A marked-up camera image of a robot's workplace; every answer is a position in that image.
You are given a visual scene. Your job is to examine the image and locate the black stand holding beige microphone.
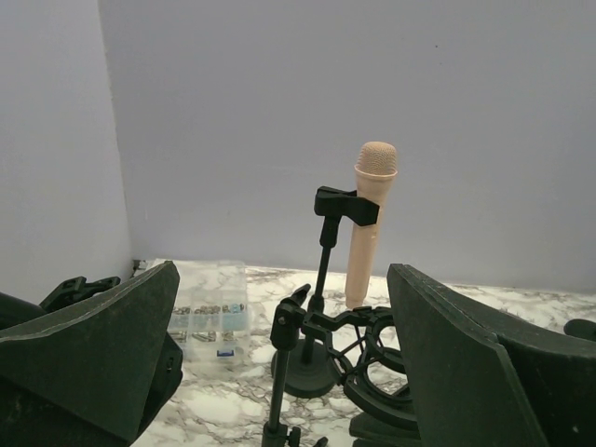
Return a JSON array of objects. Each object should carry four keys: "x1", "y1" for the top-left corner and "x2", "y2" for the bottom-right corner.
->
[{"x1": 270, "y1": 186, "x2": 357, "y2": 399}]

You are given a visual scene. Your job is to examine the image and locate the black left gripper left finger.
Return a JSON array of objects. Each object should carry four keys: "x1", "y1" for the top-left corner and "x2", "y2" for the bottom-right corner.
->
[{"x1": 0, "y1": 262, "x2": 181, "y2": 445}]

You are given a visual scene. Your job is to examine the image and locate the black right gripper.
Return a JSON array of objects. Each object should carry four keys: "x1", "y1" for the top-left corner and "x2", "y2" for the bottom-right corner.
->
[{"x1": 563, "y1": 318, "x2": 596, "y2": 345}]

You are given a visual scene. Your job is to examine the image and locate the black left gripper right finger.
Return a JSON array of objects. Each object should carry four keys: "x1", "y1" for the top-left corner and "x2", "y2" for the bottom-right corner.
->
[{"x1": 386, "y1": 264, "x2": 549, "y2": 446}]

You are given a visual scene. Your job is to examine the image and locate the black tripod shock-mount stand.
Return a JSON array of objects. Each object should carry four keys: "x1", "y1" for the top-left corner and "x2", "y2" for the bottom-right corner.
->
[{"x1": 261, "y1": 285, "x2": 422, "y2": 446}]

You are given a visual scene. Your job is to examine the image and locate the clear plastic screw box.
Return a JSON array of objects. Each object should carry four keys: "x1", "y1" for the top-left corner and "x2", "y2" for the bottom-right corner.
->
[{"x1": 169, "y1": 260, "x2": 251, "y2": 365}]

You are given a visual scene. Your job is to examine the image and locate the beige microphone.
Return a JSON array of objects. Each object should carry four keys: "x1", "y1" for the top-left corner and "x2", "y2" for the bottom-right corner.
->
[{"x1": 345, "y1": 142, "x2": 398, "y2": 309}]

